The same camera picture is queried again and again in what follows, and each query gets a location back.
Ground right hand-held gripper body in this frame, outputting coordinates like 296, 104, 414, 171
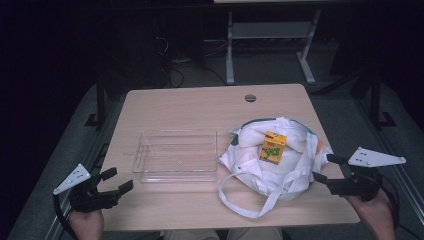
328, 146, 407, 202

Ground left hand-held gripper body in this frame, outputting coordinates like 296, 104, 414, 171
52, 163, 122, 213

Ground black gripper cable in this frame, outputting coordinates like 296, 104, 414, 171
52, 192, 80, 240
378, 174, 424, 240

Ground black floor cables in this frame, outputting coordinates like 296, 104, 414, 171
155, 33, 228, 89

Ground yellow juice carton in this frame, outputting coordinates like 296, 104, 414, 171
259, 130, 288, 166

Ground white cloth tote bag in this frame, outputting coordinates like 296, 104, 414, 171
217, 116, 335, 220

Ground person's left hand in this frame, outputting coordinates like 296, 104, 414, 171
67, 208, 105, 240

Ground white metal desk frame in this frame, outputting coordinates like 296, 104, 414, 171
225, 8, 323, 86

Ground aluminium frame rail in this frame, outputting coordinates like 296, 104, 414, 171
355, 98, 424, 226
43, 142, 111, 240

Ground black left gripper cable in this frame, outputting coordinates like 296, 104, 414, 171
52, 192, 80, 240

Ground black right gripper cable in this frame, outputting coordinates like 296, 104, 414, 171
378, 174, 424, 240

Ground person's right hand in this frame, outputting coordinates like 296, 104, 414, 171
344, 188, 394, 231

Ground clear plastic container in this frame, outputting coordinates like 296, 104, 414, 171
131, 128, 219, 184

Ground black metal stand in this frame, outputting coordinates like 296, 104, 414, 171
84, 73, 108, 130
367, 68, 398, 130

